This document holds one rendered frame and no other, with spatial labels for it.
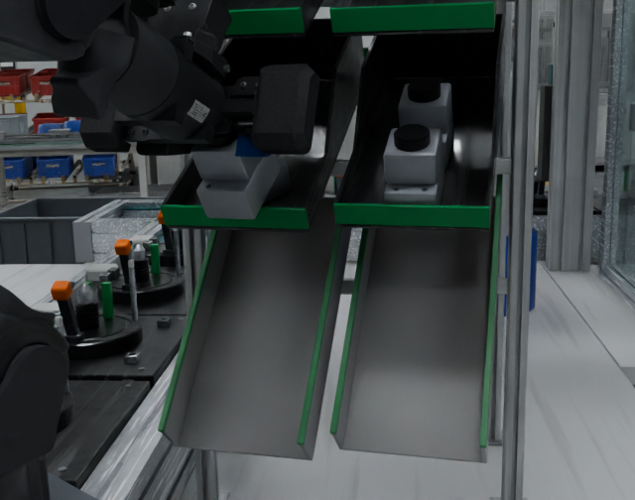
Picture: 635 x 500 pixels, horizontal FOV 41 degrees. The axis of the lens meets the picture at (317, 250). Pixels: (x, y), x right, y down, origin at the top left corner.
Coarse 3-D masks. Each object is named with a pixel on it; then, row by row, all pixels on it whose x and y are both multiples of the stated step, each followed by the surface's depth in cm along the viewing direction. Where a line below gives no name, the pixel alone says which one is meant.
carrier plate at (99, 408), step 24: (72, 384) 97; (96, 384) 97; (120, 384) 96; (144, 384) 96; (96, 408) 90; (120, 408) 90; (72, 432) 84; (96, 432) 84; (120, 432) 87; (48, 456) 79; (72, 456) 79; (96, 456) 79; (72, 480) 74
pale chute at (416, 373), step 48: (384, 240) 86; (432, 240) 85; (480, 240) 84; (384, 288) 83; (432, 288) 82; (480, 288) 81; (384, 336) 80; (432, 336) 79; (480, 336) 78; (384, 384) 77; (432, 384) 76; (480, 384) 76; (336, 432) 72; (384, 432) 75; (432, 432) 74; (480, 432) 69
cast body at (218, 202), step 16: (208, 144) 65; (224, 144) 64; (208, 160) 65; (224, 160) 65; (240, 160) 64; (256, 160) 66; (272, 160) 69; (208, 176) 66; (224, 176) 66; (240, 176) 65; (256, 176) 66; (272, 176) 69; (208, 192) 66; (224, 192) 65; (240, 192) 65; (256, 192) 67; (208, 208) 67; (224, 208) 67; (240, 208) 66; (256, 208) 67
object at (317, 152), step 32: (320, 32) 89; (256, 64) 93; (320, 64) 92; (352, 64) 85; (320, 96) 90; (352, 96) 86; (320, 128) 84; (192, 160) 78; (288, 160) 80; (320, 160) 79; (192, 192) 78; (288, 192) 75; (320, 192) 74; (192, 224) 73; (224, 224) 72; (256, 224) 71; (288, 224) 71
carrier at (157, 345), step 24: (96, 312) 111; (72, 336) 105; (96, 336) 107; (120, 336) 107; (144, 336) 113; (168, 336) 113; (72, 360) 105; (96, 360) 104; (120, 360) 104; (144, 360) 104; (168, 360) 106
